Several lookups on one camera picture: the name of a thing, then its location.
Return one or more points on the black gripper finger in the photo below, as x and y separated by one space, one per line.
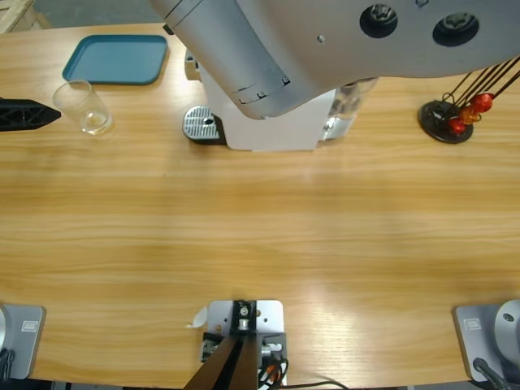
24 115

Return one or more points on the clear glass cup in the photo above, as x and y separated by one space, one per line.
96 122

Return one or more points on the white capsule coffee machine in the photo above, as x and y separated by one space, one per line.
276 134

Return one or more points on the red coffee capsule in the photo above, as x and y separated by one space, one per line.
483 101
458 126

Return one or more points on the orange coffee capsule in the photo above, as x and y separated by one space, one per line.
471 115

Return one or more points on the teal plastic tray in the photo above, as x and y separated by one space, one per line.
122 57

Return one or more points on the silver drip tray grate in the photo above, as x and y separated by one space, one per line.
197 122

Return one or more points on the white tape piece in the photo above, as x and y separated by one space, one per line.
199 319

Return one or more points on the grey metal device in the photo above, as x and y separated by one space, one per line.
270 321

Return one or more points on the clear water tank black lid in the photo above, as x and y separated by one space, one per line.
345 109

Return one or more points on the black capsule holder with rods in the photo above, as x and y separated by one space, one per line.
434 118

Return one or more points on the black clamp bracket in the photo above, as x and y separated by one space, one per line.
208 337

